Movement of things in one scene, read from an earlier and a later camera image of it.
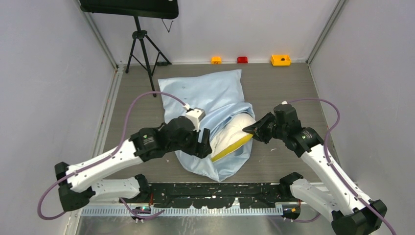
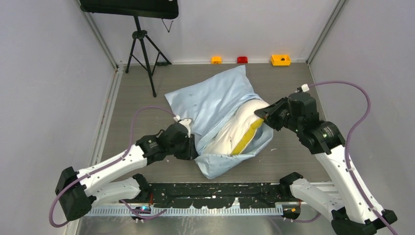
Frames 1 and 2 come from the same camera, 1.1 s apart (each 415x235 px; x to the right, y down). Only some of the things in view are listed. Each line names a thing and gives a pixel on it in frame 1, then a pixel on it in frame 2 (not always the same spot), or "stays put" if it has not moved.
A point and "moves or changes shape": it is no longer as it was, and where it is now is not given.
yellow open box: [279, 60] stays put
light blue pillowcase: [219, 94] moves or changes shape
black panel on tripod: [168, 9] stays put
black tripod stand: [142, 35] stays put
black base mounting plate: [187, 195] stays put
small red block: [242, 59] stays put
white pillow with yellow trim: [231, 136] moves or changes shape
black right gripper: [258, 129] -> [268, 113]
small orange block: [216, 60] stays put
